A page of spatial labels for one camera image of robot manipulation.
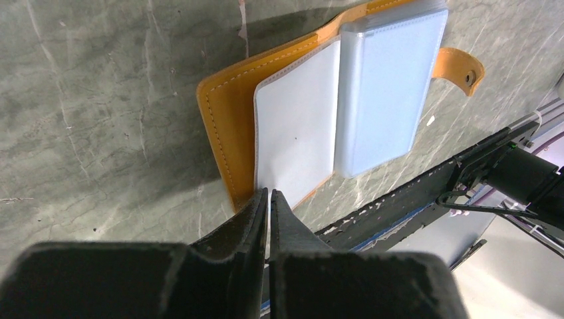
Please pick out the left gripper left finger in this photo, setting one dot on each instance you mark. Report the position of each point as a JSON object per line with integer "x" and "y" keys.
{"x": 218, "y": 276}

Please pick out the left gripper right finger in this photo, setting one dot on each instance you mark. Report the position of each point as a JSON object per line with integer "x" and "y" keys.
{"x": 309, "y": 279}

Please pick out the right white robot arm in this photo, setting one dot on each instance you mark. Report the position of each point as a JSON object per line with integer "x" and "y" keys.
{"x": 523, "y": 177}

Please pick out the orange leather card holder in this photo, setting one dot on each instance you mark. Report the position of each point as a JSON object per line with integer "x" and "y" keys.
{"x": 343, "y": 99}

